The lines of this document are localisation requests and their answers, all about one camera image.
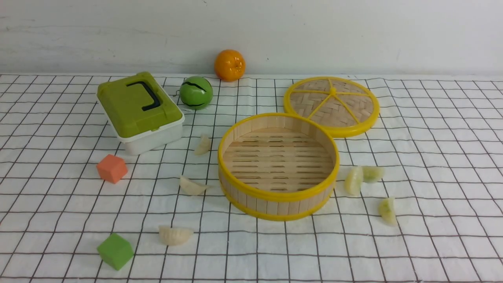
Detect white checkered tablecloth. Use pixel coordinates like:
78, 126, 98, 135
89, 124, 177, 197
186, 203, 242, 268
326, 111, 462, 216
0, 74, 503, 283

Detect green dumpling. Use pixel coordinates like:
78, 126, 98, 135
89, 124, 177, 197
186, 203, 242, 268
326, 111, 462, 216
378, 197, 398, 227
344, 166, 363, 197
362, 165, 385, 184

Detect green foam cube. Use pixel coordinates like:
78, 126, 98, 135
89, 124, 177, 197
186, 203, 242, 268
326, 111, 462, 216
97, 233, 134, 271

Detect green white lunch box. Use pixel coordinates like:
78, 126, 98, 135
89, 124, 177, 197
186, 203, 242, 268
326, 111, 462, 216
96, 72, 185, 156

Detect green toy ball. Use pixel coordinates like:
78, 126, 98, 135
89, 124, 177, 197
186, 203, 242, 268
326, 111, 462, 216
179, 76, 213, 110

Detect orange foam cube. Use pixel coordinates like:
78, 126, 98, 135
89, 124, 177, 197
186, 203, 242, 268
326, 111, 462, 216
96, 154, 128, 184

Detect white dumpling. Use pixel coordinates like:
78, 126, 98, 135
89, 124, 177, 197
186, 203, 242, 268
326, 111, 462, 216
194, 134, 212, 156
179, 175, 210, 196
158, 225, 194, 246

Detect woven bamboo steamer lid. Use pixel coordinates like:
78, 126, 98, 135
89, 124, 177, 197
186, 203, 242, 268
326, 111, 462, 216
283, 76, 380, 138

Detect orange toy fruit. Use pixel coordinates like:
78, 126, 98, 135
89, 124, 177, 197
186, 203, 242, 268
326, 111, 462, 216
214, 50, 246, 82

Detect bamboo steamer tray yellow rim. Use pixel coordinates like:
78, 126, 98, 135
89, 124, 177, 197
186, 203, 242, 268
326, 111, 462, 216
218, 113, 340, 221

